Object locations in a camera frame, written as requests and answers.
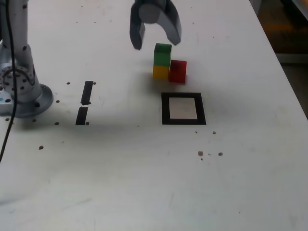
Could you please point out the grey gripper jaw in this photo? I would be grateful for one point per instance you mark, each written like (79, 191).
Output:
(172, 24)

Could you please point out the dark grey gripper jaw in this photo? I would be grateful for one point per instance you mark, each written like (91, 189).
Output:
(136, 31)

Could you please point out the green cube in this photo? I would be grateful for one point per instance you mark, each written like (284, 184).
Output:
(162, 56)

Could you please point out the yellow cube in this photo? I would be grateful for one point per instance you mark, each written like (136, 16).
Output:
(160, 72)

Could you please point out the red cube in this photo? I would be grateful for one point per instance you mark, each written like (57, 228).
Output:
(177, 72)

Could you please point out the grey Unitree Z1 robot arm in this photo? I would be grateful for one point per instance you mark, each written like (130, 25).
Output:
(24, 96)

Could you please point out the black tape square outline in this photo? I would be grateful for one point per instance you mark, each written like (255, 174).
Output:
(166, 108)

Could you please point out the black tape strip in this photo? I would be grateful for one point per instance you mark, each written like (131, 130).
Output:
(86, 92)

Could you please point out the brown wooden furniture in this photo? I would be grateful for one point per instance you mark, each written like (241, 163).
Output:
(284, 24)

